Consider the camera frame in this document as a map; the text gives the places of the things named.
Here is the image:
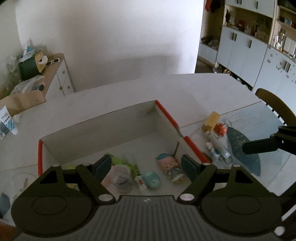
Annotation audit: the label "pink heart-shaped object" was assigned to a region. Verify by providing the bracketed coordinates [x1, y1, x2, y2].
[101, 166, 115, 188]

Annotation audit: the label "white blue wall cabinet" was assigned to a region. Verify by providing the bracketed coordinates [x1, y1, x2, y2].
[198, 1, 295, 110]

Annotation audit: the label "pink doll toy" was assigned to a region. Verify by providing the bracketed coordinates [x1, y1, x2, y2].
[156, 153, 184, 183]

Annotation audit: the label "white wooden sideboard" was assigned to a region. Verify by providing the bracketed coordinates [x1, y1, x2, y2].
[42, 53, 74, 101]

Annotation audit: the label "wooden chair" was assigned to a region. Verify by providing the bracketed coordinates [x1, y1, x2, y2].
[255, 88, 295, 126]

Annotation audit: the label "white sunglasses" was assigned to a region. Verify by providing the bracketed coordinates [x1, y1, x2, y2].
[46, 58, 61, 67]

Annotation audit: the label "green cylindrical tube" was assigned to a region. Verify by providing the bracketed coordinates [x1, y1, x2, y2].
[109, 154, 140, 178]

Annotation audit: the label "white cosmetic tube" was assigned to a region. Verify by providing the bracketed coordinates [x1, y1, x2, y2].
[0, 106, 19, 135]

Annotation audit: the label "white blue tube keychain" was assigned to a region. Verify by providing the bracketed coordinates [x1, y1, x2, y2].
[206, 131, 233, 166]

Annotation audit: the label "yellow rectangular box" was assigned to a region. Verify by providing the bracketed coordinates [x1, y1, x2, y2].
[202, 111, 221, 132]

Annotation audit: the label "brown cardboard box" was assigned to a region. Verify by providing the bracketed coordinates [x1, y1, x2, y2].
[0, 90, 46, 116]

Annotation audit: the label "green tissue box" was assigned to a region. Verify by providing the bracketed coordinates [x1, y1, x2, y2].
[18, 51, 48, 81]

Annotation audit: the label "crumpled plastic bag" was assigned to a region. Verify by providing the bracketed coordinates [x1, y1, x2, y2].
[10, 75, 45, 95]

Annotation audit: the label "orange keychain toy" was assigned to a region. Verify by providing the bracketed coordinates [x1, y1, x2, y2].
[214, 120, 232, 137]

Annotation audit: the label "glass vase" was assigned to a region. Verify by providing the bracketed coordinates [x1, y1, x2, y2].
[1, 56, 21, 98]

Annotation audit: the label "red cardboard shoe box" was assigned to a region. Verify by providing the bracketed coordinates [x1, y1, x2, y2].
[38, 100, 208, 196]

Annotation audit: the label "blue patterned table mat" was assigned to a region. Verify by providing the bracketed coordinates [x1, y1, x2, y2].
[189, 102, 295, 195]

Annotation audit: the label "clear small bottle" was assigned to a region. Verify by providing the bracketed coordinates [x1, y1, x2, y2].
[111, 165, 132, 194]

